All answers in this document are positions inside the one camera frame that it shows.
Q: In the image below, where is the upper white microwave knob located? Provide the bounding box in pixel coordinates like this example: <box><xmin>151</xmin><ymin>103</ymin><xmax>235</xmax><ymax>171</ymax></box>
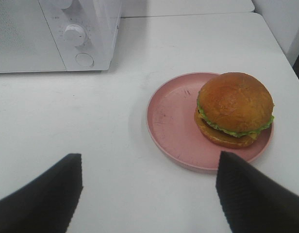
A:
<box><xmin>56</xmin><ymin>0</ymin><xmax>73</xmax><ymax>10</ymax></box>

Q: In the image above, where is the white microwave knob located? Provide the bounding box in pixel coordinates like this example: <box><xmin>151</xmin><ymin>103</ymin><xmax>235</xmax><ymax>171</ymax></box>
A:
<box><xmin>56</xmin><ymin>0</ymin><xmax>73</xmax><ymax>10</ymax></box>
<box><xmin>63</xmin><ymin>24</ymin><xmax>87</xmax><ymax>47</ymax></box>

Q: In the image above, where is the white microwave door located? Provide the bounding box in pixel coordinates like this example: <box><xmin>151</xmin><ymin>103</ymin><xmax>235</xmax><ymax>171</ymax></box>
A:
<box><xmin>0</xmin><ymin>0</ymin><xmax>66</xmax><ymax>73</ymax></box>

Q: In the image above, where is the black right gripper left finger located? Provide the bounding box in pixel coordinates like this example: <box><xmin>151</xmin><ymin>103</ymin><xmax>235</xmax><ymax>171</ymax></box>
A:
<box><xmin>0</xmin><ymin>153</ymin><xmax>83</xmax><ymax>233</ymax></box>

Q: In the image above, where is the burger with lettuce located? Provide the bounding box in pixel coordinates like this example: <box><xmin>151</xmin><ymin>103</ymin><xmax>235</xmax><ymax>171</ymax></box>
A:
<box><xmin>194</xmin><ymin>72</ymin><xmax>274</xmax><ymax>149</ymax></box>

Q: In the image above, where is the white microwave oven body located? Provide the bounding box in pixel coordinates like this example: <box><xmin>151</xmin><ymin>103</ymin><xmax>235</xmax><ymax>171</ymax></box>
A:
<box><xmin>39</xmin><ymin>0</ymin><xmax>122</xmax><ymax>71</ymax></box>

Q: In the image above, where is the lower white microwave knob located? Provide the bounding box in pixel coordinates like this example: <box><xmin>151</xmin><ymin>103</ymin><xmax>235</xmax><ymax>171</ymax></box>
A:
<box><xmin>63</xmin><ymin>24</ymin><xmax>87</xmax><ymax>47</ymax></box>

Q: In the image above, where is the pink round plate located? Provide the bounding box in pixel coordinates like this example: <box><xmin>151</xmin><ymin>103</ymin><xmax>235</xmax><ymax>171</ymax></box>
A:
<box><xmin>147</xmin><ymin>73</ymin><xmax>273</xmax><ymax>170</ymax></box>

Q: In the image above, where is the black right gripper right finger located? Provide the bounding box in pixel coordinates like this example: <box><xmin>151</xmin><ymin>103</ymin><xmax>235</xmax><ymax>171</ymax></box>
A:
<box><xmin>216</xmin><ymin>151</ymin><xmax>299</xmax><ymax>233</ymax></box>

